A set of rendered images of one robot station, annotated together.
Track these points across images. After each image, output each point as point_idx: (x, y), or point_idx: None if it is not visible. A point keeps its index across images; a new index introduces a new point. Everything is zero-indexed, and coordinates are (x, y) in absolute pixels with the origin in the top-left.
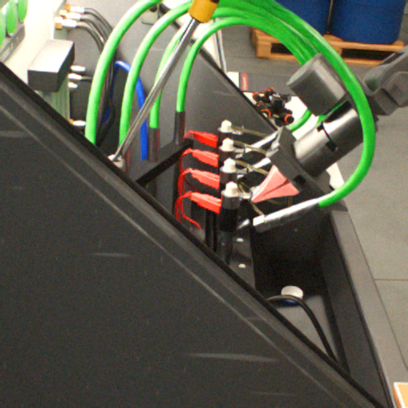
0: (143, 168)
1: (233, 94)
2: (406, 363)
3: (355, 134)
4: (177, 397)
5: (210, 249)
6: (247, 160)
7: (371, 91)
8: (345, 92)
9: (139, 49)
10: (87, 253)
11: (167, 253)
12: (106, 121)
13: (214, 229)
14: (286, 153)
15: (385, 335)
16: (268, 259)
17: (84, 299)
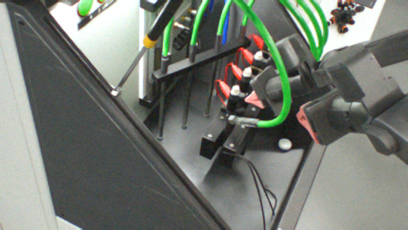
0: (208, 54)
1: (284, 20)
2: (405, 190)
3: (297, 90)
4: (138, 199)
5: (154, 145)
6: None
7: (314, 69)
8: (298, 65)
9: None
10: (96, 127)
11: (130, 141)
12: (210, 14)
13: None
14: (259, 85)
15: (299, 198)
16: (288, 116)
17: (96, 144)
